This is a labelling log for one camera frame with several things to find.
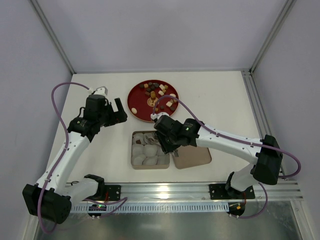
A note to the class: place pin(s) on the white square chocolate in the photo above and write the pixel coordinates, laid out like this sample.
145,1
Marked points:
169,104

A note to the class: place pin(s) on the right round mount black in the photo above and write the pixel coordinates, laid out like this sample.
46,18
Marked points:
236,209

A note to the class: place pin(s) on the gold tin lid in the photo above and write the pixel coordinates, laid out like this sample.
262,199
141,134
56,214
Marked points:
189,156

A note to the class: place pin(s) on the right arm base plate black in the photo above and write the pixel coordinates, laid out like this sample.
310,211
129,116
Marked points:
217,191

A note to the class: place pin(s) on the metal tongs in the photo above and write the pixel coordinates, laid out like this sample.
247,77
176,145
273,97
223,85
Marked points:
160,152

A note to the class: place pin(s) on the white paper cup bottom right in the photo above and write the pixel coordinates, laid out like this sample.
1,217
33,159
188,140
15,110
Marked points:
163,160

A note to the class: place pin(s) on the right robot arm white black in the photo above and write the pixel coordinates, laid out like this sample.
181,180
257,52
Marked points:
262,155

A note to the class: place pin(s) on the aluminium frame post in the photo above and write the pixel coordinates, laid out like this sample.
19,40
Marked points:
51,34
276,27

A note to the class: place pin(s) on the white paper cup bottom left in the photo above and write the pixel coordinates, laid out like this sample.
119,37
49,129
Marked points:
138,159

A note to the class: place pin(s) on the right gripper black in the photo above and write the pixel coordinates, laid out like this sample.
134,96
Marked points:
164,141

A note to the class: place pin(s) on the gold square tin box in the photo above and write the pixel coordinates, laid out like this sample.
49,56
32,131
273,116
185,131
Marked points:
156,167

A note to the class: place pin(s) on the left round mount black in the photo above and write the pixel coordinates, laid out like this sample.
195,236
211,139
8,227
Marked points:
95,210

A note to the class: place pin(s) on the aluminium rail front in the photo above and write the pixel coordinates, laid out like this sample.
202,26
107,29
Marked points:
285,190

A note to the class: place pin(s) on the aluminium rail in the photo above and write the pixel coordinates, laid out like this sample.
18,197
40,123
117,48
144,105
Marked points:
256,104
285,190

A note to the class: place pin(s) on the white paper cup top left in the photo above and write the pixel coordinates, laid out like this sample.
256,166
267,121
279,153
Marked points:
138,136

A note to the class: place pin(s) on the round mount black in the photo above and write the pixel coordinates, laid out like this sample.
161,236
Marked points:
95,210
236,209

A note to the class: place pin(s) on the white paper cup top middle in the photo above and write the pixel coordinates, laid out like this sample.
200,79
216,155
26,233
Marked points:
150,138

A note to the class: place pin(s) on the white paper cup bottom middle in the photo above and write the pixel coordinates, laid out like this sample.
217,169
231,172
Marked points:
150,161

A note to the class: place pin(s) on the white paper cup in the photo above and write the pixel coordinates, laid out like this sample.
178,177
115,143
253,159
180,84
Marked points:
150,161
138,159
150,138
138,136
150,150
163,160
137,149

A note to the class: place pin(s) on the aluminium frame post right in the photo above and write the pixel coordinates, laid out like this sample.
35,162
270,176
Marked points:
276,27

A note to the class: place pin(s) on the perforated cable duct strip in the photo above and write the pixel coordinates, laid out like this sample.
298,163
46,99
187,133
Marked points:
171,207

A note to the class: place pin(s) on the white paper cup centre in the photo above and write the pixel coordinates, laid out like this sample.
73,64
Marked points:
150,150

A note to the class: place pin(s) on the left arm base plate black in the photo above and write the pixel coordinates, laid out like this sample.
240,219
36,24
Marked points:
112,192

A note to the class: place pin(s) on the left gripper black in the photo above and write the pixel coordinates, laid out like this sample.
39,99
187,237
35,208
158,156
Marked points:
113,115

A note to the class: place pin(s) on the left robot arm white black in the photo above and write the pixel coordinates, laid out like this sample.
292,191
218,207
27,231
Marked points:
49,198

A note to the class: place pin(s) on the aluminium frame post left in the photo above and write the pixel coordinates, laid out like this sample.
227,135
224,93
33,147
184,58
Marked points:
51,34

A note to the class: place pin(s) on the white paper cup middle left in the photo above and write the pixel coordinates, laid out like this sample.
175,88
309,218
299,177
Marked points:
137,149

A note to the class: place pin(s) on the aluminium rail right side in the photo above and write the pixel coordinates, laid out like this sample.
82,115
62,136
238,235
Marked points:
256,104

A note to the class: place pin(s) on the round red tray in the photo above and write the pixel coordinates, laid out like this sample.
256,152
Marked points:
139,98

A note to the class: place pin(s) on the tan barrel chocolate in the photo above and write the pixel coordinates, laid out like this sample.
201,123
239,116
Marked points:
153,95

